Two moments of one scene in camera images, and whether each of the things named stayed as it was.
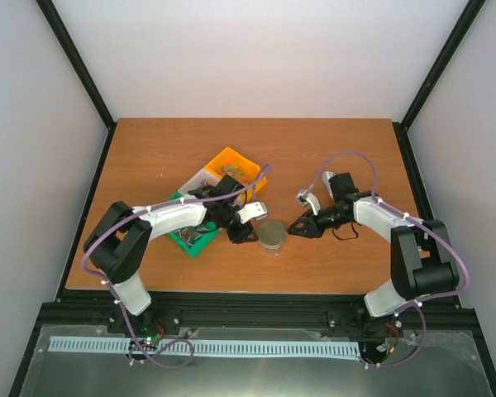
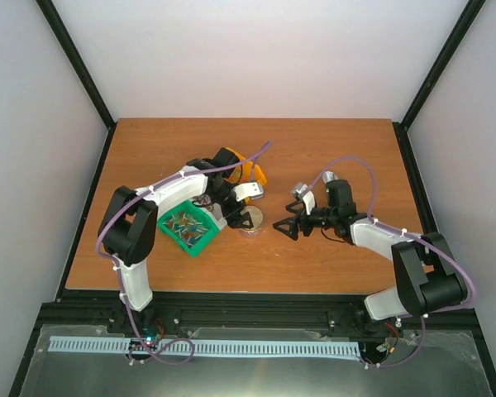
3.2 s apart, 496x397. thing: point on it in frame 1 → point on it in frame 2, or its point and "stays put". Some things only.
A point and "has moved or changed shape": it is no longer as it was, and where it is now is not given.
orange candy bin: x=243 y=170 stays put
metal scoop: x=326 y=175 stays put
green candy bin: x=192 y=239 stays put
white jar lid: x=272 y=233 has moved or changed shape
